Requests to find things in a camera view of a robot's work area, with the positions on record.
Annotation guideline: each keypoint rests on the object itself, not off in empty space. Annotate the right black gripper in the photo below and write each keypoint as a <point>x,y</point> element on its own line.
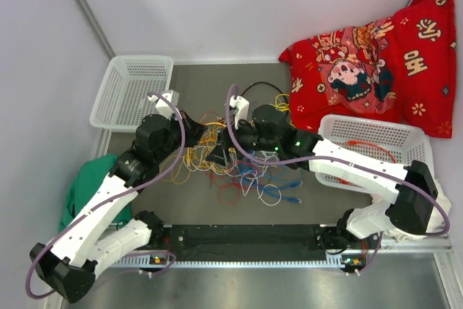
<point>221,155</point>

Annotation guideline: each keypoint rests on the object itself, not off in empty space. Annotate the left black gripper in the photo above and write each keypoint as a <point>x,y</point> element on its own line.
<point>193,129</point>

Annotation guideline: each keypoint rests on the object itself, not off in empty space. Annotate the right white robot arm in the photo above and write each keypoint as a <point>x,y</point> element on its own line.
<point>409,202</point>

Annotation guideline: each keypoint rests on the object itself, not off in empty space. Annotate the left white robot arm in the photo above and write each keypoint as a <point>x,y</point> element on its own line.
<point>72,261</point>

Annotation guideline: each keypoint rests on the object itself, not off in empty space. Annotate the left white plastic basket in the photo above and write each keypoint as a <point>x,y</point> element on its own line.
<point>122,101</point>

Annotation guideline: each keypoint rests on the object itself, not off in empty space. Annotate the white plastic basket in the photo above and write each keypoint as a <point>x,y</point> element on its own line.
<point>122,101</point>
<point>385,141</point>

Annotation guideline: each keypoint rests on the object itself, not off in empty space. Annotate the green cloth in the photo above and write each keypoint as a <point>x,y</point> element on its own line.
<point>89,178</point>

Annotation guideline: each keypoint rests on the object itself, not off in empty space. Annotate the white cloth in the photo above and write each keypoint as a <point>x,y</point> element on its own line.
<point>435,223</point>

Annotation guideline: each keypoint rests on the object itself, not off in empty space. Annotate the right white plastic basket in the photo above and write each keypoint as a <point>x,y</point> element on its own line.
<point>385,141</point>

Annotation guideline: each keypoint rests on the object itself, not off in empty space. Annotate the red printed pillow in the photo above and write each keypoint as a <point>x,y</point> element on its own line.
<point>399,69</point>

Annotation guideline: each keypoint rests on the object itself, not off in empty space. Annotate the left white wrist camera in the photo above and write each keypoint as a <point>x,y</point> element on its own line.
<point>167,105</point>

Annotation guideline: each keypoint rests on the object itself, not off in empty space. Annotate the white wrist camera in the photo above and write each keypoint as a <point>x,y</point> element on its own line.
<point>167,105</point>
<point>239,107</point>

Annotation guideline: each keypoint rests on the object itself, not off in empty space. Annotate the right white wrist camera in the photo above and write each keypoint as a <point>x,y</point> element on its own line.
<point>239,107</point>

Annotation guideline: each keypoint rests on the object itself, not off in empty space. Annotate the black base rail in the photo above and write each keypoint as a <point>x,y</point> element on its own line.
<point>256,245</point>

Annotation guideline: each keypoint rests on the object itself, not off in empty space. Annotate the grey corner post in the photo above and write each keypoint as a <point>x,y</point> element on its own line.
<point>95,28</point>

